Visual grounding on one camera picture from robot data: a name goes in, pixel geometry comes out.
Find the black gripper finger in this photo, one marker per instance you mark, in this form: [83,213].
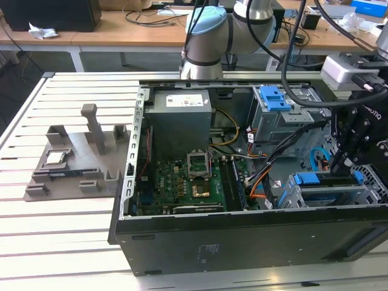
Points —
[348,133]

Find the black graphics card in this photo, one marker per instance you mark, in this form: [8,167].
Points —
[197,209]

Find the black square cup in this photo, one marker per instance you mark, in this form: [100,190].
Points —
[312,22]

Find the grey printed parts rack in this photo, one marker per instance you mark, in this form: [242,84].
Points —
[78,151]

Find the wooden desk white frame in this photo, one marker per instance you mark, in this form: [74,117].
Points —
[333,42]
[121,34]

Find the blue carrier latch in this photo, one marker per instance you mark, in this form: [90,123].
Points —
[274,100]

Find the silver disk bay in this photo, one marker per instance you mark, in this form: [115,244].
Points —
[330,190]

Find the hard disk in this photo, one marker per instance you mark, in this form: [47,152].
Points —
[307,178]

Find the black mesh waste basket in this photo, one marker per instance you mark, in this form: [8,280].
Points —
[230,61]

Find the grey power supply unit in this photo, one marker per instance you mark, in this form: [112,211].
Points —
[179,127]

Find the green motherboard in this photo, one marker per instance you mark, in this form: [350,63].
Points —
[169,182]

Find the installed RAM stick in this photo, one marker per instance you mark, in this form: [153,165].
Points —
[239,188]

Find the grey flat box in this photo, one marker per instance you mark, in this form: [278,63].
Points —
[339,10]

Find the crumpled white paper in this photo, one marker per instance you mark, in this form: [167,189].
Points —
[42,31]

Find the black RAM slot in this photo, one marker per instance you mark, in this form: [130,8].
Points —
[226,185]

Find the small black computer tower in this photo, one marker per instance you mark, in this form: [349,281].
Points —
[279,27]

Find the CPU socket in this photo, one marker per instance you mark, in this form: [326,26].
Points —
[200,189]

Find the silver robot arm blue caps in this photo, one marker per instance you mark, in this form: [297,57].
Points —
[209,39]

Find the silver drive cage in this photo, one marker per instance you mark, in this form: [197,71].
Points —
[272,127]

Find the silver CPU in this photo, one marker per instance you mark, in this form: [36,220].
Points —
[55,158]

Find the black open PC case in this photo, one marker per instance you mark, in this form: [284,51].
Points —
[242,242]

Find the white open box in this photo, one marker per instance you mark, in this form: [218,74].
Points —
[382,31]

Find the blue box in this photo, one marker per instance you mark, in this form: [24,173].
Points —
[369,6]

